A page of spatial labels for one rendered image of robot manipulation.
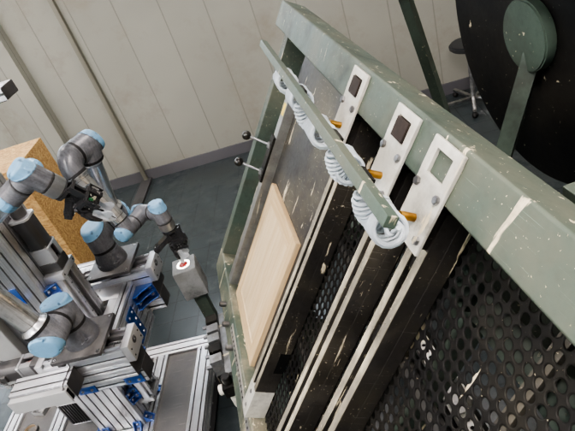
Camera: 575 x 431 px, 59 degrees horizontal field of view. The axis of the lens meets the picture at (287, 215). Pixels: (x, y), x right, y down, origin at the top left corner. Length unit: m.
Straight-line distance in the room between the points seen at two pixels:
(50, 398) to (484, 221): 1.94
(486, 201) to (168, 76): 4.69
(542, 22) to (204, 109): 4.33
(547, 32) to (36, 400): 2.17
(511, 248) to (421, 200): 0.22
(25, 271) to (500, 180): 1.95
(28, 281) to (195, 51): 3.33
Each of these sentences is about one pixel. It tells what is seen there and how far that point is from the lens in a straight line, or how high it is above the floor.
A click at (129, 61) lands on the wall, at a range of 5.34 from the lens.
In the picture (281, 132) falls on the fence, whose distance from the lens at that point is 2.02.
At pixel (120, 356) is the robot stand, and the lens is 2.27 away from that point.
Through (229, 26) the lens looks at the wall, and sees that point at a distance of 5.08.
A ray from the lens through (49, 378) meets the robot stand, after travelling 2.41.
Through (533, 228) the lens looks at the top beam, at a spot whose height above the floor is 1.90.
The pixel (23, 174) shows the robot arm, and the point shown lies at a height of 1.85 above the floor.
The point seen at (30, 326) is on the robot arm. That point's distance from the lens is 2.09.
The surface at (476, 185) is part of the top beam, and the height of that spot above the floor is 1.89.
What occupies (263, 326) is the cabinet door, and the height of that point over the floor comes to 1.05.
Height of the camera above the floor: 2.36
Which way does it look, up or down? 33 degrees down
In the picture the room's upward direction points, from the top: 20 degrees counter-clockwise
